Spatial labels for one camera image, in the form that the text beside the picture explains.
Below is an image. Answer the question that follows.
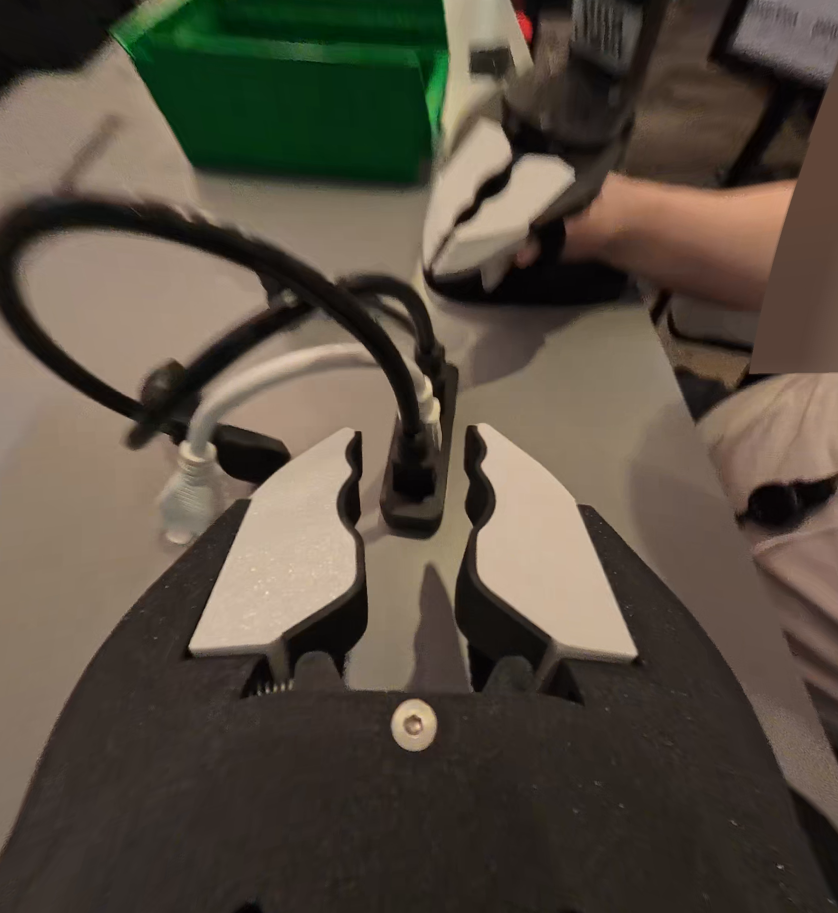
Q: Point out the white extension cord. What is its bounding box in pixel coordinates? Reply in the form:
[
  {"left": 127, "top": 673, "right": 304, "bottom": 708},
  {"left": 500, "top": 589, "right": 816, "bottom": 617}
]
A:
[{"left": 158, "top": 342, "right": 443, "bottom": 546}]

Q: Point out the black power strip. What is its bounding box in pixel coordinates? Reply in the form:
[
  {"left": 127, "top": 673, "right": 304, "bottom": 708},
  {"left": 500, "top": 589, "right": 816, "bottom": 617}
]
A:
[{"left": 380, "top": 364, "right": 460, "bottom": 539}]

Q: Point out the black strap with buckle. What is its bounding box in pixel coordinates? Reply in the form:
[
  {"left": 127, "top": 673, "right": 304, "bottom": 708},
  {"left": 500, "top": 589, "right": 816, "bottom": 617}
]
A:
[{"left": 736, "top": 453, "right": 838, "bottom": 529}]

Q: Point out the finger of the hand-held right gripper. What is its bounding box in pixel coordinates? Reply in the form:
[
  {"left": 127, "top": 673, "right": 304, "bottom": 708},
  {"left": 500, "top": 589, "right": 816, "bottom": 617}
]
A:
[
  {"left": 433, "top": 153, "right": 578, "bottom": 293},
  {"left": 421, "top": 116, "right": 516, "bottom": 279}
]

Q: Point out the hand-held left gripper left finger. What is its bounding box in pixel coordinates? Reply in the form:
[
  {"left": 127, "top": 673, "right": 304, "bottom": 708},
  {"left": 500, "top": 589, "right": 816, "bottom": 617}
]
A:
[{"left": 188, "top": 427, "right": 370, "bottom": 660}]

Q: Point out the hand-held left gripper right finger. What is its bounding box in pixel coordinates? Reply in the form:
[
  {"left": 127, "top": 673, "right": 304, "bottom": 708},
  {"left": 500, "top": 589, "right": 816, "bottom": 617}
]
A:
[{"left": 455, "top": 423, "right": 639, "bottom": 663}]

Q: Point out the person's right forearm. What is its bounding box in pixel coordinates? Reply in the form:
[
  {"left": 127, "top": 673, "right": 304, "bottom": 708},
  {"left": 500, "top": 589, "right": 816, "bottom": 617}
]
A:
[{"left": 608, "top": 173, "right": 798, "bottom": 312}]

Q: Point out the black extension cord notched socket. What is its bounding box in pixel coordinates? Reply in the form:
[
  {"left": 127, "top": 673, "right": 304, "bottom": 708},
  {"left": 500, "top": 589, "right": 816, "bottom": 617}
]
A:
[{"left": 0, "top": 196, "right": 448, "bottom": 504}]

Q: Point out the person's right hand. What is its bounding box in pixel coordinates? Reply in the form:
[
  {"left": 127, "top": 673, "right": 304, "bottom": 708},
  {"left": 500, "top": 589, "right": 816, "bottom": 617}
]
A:
[{"left": 513, "top": 173, "right": 630, "bottom": 271}]

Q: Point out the printed sign on stand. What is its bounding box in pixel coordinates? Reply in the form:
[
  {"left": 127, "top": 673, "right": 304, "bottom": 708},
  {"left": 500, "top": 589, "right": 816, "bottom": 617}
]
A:
[{"left": 708, "top": 0, "right": 838, "bottom": 186}]

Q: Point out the green plastic bin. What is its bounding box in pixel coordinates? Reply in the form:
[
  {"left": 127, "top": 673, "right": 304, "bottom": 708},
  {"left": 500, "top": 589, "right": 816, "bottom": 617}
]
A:
[{"left": 111, "top": 0, "right": 452, "bottom": 186}]

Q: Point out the person's pale clothing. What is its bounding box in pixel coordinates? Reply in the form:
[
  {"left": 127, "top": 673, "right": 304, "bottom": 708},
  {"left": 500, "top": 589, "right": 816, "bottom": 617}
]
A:
[{"left": 696, "top": 371, "right": 838, "bottom": 767}]

